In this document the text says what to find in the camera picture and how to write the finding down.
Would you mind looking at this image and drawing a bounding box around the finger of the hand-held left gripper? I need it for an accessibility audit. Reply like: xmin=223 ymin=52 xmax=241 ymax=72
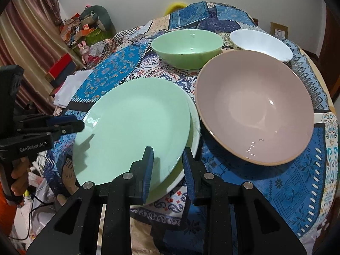
xmin=16 ymin=121 xmax=85 ymax=137
xmin=16 ymin=114 xmax=77 ymax=128

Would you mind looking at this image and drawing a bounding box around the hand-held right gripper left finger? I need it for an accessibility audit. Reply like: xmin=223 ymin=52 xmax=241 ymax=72
xmin=25 ymin=146 xmax=155 ymax=255

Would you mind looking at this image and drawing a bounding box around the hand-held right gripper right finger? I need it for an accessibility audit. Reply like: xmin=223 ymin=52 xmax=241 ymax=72
xmin=182 ymin=147 xmax=310 ymax=255

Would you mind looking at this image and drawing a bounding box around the white plate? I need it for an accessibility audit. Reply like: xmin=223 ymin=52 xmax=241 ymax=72
xmin=143 ymin=96 xmax=201 ymax=205

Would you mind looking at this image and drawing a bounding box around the green plate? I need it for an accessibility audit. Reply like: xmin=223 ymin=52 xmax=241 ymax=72
xmin=72 ymin=78 xmax=192 ymax=186

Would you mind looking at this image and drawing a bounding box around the pink bowl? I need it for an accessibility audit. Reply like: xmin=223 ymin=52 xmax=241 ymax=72
xmin=195 ymin=50 xmax=315 ymax=166

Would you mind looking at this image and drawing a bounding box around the green bowl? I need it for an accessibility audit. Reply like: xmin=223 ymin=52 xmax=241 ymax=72
xmin=151 ymin=30 xmax=224 ymax=70

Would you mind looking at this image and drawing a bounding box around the white bowl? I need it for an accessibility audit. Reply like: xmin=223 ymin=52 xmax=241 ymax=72
xmin=229 ymin=29 xmax=293 ymax=63

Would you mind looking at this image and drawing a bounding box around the person's left hand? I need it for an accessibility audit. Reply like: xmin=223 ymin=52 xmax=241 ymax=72
xmin=11 ymin=157 xmax=31 ymax=205

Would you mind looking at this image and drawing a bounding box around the white folded cloth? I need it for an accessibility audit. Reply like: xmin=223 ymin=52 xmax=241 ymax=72
xmin=53 ymin=69 xmax=92 ymax=108

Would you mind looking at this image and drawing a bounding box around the pink rabbit figurine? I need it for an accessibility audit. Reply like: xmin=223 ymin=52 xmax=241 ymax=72
xmin=78 ymin=40 xmax=91 ymax=64

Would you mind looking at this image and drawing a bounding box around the green storage box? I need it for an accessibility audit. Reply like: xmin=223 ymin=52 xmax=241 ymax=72
xmin=82 ymin=28 xmax=107 ymax=45

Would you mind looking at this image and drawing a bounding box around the striped brown curtain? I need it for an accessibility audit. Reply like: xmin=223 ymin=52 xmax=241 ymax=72
xmin=0 ymin=0 xmax=63 ymax=115

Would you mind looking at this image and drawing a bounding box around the patchwork blanket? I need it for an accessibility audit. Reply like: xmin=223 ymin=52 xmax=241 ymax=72
xmin=44 ymin=1 xmax=340 ymax=255

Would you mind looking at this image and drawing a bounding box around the yellow foam tube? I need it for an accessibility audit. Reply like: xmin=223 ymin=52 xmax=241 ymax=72
xmin=165 ymin=1 xmax=188 ymax=15

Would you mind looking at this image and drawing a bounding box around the cardboard box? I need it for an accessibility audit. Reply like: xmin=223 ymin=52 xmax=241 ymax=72
xmin=270 ymin=22 xmax=289 ymax=39

